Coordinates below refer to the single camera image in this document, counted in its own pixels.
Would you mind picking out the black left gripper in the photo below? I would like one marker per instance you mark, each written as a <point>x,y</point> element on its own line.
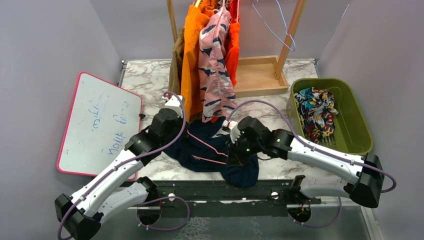
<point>184,132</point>

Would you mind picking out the pink wire hanger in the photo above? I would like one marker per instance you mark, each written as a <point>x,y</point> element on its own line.
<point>209,146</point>

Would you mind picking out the red orange shorts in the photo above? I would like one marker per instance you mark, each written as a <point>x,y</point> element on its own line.
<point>232,42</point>

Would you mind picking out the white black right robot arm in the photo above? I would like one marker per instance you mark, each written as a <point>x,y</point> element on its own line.
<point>359,178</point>

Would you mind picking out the pink shark print shorts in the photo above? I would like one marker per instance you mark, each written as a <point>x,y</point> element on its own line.
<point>217,92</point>

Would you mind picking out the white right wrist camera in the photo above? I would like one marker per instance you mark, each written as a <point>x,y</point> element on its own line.
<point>231,127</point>

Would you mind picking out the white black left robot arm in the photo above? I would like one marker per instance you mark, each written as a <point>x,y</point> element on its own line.
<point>83,212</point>

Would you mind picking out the navy blue shorts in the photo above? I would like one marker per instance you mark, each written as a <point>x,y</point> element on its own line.
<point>201,150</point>

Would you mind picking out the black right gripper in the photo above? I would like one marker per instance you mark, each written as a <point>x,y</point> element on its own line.
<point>235,158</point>

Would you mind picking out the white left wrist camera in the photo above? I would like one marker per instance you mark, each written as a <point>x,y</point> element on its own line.
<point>173,103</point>

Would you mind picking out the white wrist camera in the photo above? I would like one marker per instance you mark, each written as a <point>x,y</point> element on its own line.
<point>173,103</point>
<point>231,127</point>

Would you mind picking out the pink framed whiteboard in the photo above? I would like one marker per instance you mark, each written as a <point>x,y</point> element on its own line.
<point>102,118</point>

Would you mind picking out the tan brown shorts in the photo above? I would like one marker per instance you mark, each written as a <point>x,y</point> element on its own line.
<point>176,65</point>

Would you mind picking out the olive green plastic basket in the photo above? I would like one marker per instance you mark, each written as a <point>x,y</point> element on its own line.
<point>351,134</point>

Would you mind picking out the colourful comic print shorts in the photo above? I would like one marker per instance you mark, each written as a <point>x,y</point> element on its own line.
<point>316,109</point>

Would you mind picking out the wooden clothes rack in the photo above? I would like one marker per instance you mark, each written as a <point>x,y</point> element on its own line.
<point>260,75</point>

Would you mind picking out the light blue wire hanger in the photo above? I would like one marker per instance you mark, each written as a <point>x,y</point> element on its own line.
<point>275,22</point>

